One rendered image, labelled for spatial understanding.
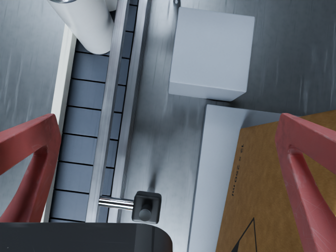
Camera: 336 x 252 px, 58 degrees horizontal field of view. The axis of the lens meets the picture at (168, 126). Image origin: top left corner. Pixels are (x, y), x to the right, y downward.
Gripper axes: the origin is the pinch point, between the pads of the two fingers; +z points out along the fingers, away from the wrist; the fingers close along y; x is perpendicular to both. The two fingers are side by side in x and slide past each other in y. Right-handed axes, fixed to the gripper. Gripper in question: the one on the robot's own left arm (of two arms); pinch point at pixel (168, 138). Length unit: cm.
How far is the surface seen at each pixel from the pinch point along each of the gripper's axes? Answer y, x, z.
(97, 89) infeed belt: 9.8, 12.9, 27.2
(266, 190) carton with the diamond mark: -9.4, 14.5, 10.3
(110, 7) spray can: 7.7, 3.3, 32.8
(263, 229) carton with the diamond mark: -8.7, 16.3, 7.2
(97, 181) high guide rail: 7.7, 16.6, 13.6
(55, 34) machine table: 17.6, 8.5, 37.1
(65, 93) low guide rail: 13.2, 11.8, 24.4
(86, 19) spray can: 8.2, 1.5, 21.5
